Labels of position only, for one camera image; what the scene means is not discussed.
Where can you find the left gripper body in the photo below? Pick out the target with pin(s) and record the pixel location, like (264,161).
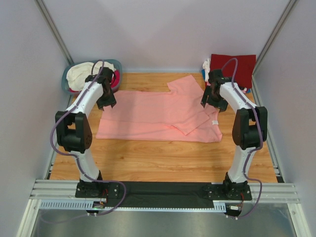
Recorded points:
(106,99)

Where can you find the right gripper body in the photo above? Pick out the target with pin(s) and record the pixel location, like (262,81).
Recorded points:
(217,101)

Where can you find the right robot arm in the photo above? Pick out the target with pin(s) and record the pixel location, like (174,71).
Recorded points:
(249,132)

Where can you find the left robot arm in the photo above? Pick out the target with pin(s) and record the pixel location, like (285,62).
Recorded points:
(75,136)

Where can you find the magenta t-shirt in basket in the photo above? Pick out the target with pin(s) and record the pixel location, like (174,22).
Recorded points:
(115,81)

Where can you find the blue folded t-shirt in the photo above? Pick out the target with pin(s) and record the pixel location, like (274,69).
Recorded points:
(203,72)

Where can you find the white folded t-shirt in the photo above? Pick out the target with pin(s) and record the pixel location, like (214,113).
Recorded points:
(206,65)

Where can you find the grey laundry basket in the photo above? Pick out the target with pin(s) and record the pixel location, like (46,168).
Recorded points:
(116,63)

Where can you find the cream white t-shirt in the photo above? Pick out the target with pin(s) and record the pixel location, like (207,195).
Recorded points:
(75,76)

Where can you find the dark red folded t-shirt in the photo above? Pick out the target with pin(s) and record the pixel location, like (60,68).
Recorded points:
(245,67)

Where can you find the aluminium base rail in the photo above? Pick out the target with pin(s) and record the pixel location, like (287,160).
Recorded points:
(60,194)

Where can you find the left aluminium frame post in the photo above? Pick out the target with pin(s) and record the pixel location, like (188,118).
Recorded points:
(55,32)

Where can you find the aluminium frame post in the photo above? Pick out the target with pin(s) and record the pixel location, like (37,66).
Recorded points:
(291,4)
(55,32)

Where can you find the right aluminium frame post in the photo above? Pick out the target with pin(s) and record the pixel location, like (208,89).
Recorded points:
(291,4)

